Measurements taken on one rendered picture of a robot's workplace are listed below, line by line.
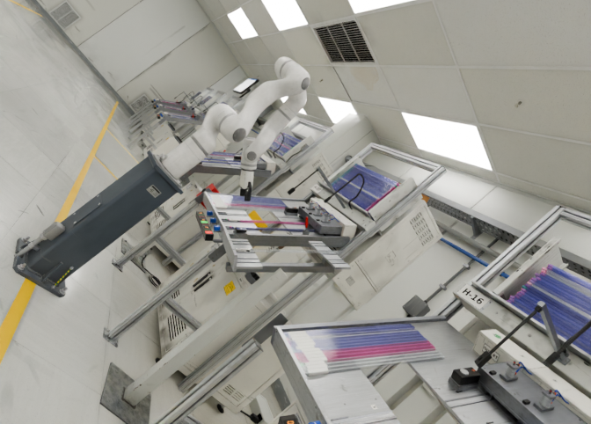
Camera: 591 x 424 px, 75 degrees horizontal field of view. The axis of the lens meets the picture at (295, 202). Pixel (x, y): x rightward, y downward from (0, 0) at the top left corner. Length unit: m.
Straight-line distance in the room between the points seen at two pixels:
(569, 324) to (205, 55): 9.97
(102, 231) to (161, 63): 8.86
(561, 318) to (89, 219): 1.80
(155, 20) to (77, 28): 1.68
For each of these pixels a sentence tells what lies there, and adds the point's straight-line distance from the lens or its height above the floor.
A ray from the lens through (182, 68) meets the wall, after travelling 10.59.
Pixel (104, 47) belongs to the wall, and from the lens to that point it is 10.56.
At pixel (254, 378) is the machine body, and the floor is 0.29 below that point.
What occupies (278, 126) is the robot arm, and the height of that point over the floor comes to 1.26.
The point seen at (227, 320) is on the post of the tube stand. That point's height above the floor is 0.52.
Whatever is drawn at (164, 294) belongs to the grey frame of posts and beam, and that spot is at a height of 0.32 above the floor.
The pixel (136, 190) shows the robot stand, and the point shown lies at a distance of 1.81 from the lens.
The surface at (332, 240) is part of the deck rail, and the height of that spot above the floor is 1.13.
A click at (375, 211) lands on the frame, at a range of 2.20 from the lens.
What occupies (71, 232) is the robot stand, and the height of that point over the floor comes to 0.24.
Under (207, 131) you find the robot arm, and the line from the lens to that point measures 1.84.
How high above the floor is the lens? 0.90
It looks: 5 degrees up
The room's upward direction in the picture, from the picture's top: 51 degrees clockwise
